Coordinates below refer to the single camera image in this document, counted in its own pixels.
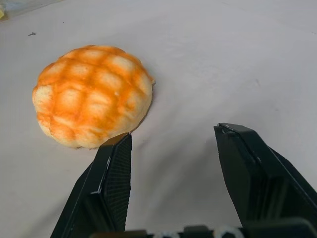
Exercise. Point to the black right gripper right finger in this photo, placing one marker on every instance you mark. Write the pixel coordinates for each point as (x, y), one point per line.
(260, 178)

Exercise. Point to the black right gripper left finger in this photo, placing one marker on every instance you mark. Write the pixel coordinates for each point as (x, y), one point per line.
(94, 188)

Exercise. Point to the round golden pineapple bun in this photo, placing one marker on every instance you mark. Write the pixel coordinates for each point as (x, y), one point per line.
(92, 96)

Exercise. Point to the clear bag with yellow zip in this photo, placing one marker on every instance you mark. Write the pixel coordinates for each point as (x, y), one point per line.
(1, 11)

